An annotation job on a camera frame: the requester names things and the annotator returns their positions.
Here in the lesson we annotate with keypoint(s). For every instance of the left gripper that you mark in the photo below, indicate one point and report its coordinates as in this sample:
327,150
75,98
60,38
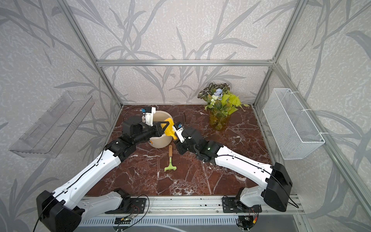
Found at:
158,130

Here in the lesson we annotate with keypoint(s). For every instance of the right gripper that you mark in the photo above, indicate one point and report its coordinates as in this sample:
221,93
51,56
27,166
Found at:
178,146

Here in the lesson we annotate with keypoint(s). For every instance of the yellow toy shovel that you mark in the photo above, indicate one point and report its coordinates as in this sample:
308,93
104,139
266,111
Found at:
169,131

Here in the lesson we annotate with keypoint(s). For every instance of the green wooden-handled toy rake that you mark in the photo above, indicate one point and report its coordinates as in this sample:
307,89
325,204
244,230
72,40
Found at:
170,167

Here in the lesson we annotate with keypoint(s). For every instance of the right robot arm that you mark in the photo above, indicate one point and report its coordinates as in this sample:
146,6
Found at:
273,184

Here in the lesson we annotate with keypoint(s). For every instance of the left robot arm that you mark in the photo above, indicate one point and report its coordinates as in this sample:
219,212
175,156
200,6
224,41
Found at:
62,210

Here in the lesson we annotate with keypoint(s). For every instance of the artificial plant in vase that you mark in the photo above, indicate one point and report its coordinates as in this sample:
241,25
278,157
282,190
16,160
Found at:
221,104

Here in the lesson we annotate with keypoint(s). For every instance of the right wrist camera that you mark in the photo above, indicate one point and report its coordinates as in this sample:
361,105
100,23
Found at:
178,129

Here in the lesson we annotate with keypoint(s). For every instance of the aluminium mounting rail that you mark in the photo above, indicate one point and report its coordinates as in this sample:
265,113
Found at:
203,205

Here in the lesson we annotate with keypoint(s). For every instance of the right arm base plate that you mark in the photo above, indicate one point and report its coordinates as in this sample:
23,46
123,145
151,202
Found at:
231,205

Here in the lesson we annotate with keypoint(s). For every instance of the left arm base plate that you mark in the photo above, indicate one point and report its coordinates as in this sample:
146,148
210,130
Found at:
130,206

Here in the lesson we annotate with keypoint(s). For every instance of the white wire mesh basket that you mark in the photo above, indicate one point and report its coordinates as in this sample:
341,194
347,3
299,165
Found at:
294,131

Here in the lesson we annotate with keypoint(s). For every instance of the clear plastic wall shelf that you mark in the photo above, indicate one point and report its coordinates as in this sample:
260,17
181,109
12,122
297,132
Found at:
49,135

